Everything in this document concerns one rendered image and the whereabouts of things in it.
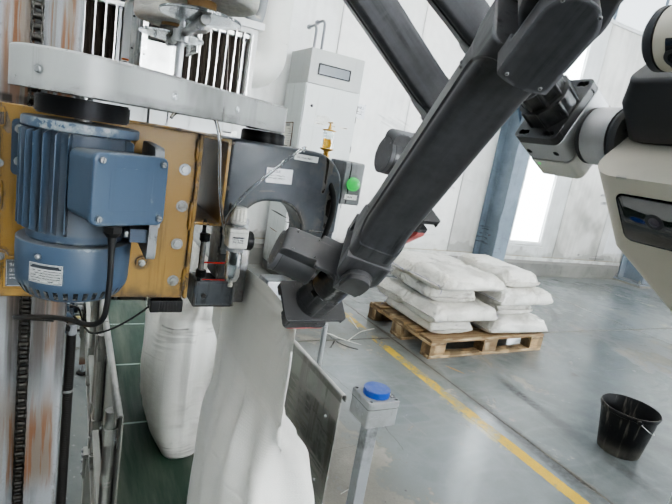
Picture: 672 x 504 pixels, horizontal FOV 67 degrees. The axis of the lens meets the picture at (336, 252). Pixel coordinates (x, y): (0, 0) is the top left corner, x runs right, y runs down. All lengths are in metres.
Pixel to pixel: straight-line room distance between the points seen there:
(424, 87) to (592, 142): 0.28
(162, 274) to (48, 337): 0.24
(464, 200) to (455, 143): 6.21
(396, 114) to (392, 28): 5.18
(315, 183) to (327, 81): 3.83
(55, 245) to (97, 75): 0.23
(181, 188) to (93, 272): 0.27
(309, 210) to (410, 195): 0.55
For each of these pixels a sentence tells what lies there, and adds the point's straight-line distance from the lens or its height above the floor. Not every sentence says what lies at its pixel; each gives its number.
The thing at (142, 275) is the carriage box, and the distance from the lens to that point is 0.99.
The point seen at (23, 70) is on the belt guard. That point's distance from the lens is 0.76.
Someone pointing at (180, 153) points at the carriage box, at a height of 1.30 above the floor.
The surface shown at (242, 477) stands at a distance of 0.94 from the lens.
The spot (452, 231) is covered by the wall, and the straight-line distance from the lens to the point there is 6.66.
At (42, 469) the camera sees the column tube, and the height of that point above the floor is 0.65.
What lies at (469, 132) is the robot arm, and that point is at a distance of 0.46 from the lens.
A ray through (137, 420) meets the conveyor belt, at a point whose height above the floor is 0.38.
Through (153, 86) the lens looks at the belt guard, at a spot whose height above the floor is 1.40.
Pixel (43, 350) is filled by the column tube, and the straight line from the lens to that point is 1.10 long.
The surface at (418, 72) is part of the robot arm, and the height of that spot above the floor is 1.48.
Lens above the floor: 1.36
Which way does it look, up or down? 12 degrees down
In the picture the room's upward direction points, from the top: 10 degrees clockwise
